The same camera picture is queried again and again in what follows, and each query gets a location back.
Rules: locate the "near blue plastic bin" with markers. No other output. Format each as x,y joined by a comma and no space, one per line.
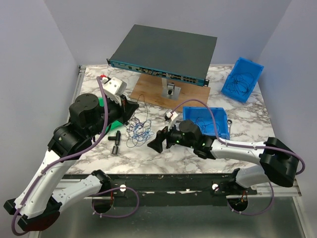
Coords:
202,118

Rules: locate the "brown wooden board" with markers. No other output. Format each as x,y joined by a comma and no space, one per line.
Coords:
150,89

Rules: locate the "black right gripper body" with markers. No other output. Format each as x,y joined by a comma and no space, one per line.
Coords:
174,136

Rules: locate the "far blue plastic bin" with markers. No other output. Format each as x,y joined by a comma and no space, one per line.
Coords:
242,80

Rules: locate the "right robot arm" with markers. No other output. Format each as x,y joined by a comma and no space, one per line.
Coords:
272,160

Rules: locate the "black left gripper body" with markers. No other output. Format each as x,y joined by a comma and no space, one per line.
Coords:
114,111

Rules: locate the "silver ratchet wrench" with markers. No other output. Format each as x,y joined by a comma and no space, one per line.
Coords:
229,124

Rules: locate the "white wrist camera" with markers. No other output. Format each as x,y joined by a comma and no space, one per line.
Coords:
171,117
113,88

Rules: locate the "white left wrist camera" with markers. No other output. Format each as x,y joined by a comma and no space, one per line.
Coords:
113,88

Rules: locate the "blue plastic bin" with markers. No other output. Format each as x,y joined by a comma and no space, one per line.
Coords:
242,80
202,118

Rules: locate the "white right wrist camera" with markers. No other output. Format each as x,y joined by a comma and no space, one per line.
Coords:
171,117

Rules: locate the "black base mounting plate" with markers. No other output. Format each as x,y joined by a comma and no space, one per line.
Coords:
158,190

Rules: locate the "grey network switch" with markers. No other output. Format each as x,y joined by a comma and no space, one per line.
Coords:
165,53

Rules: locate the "grey metal bracket fixture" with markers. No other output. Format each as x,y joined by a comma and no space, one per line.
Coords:
170,90

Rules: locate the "green plastic bin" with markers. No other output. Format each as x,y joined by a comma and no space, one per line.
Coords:
115,124

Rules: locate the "black T-shaped tool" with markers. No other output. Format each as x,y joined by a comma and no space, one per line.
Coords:
116,138

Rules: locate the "small metal cylinder socket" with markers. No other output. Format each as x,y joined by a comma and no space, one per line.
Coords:
115,150

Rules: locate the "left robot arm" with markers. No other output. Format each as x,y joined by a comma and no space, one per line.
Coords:
39,206

